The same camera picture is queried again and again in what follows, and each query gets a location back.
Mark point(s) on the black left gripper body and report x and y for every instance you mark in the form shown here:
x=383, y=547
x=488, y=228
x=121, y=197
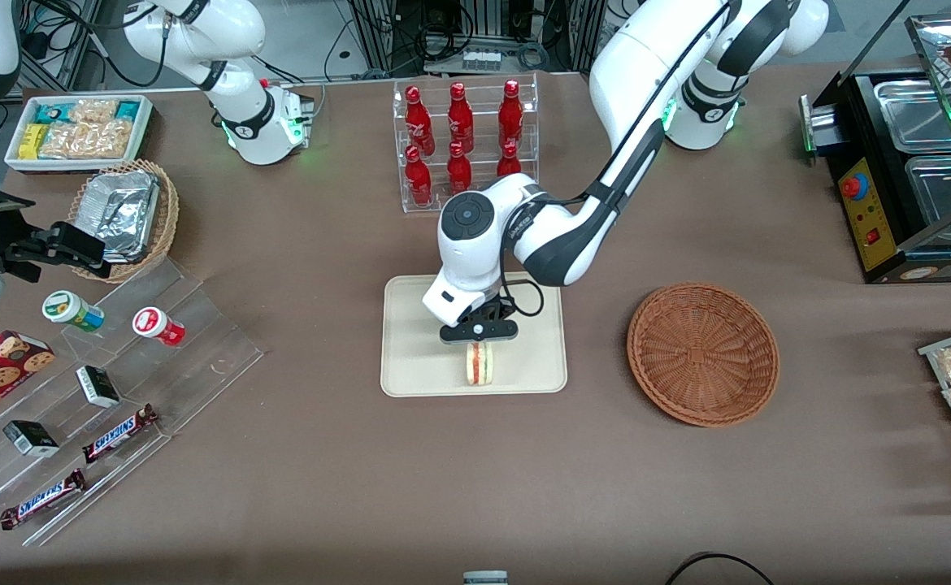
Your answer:
x=497, y=311

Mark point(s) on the triangular sandwich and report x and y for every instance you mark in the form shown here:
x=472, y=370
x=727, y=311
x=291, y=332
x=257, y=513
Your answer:
x=479, y=366

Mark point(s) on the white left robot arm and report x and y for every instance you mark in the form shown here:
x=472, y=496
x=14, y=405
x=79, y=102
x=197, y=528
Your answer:
x=630, y=81

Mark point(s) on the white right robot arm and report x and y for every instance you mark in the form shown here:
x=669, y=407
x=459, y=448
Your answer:
x=258, y=122

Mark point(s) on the beige rectangular tray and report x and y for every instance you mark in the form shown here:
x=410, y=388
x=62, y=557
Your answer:
x=410, y=357

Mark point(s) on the oval light wicker basket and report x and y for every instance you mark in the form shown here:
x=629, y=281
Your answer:
x=168, y=211

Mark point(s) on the round brown wicker basket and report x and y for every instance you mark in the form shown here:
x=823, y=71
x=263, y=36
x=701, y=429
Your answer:
x=703, y=353

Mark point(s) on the stacked aluminium foil trays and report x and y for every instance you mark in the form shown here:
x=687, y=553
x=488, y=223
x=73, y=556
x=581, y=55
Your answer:
x=122, y=211

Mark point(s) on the green lidded cup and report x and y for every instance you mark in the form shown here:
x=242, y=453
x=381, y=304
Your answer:
x=69, y=309

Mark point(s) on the yellow snack packet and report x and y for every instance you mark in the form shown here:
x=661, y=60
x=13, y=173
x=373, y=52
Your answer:
x=32, y=141

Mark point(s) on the large clear peanut bag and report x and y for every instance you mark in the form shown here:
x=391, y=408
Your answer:
x=89, y=140

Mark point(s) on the red lidded cup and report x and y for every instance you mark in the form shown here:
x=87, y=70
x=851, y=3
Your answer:
x=157, y=325

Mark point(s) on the teal snack packet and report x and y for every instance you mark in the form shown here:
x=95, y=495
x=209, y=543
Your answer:
x=54, y=112
x=128, y=110

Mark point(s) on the small clear peanut bag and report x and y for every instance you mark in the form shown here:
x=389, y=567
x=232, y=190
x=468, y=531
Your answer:
x=93, y=110

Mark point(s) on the small black box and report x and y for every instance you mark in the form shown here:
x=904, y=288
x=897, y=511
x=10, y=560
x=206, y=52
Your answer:
x=30, y=439
x=98, y=387

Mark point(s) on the white plastic snack bin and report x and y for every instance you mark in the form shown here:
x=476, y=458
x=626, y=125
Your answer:
x=147, y=122

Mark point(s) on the red cola bottle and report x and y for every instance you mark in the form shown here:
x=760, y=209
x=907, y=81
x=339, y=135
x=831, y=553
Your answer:
x=510, y=114
x=418, y=179
x=459, y=171
x=419, y=122
x=509, y=161
x=460, y=118

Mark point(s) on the clear acrylic step display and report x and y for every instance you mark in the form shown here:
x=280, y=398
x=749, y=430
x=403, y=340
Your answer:
x=199, y=357

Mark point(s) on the brown Snickers bar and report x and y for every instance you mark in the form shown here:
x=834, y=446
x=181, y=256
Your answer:
x=118, y=435
x=43, y=499

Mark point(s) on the grey device edge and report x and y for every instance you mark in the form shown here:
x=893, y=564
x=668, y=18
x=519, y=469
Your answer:
x=485, y=578

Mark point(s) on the clear acrylic bottle rack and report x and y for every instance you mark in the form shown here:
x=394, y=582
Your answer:
x=482, y=81

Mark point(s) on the white power strip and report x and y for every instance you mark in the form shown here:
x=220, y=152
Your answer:
x=481, y=59

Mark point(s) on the black food warmer machine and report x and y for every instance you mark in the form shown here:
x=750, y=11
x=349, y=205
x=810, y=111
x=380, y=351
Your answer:
x=874, y=211

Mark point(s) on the steel warmer pan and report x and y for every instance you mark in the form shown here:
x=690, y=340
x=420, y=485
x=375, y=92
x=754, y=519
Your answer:
x=943, y=191
x=914, y=114

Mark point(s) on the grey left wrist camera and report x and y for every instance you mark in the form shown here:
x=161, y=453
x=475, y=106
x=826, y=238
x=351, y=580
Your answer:
x=447, y=299

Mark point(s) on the aluminium frame post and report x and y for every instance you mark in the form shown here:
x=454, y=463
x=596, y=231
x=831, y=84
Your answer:
x=77, y=41

